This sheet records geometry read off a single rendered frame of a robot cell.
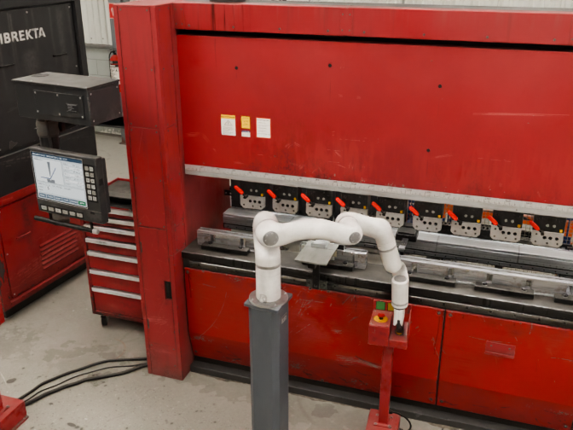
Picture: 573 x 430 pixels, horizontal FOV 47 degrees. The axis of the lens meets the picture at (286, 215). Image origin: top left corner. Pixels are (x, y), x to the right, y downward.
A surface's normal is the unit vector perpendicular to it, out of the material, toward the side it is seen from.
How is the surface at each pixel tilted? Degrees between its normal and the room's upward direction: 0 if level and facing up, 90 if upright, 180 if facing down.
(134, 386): 0
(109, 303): 90
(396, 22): 90
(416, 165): 90
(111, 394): 0
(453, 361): 90
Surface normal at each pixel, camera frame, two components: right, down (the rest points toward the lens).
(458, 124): -0.32, 0.36
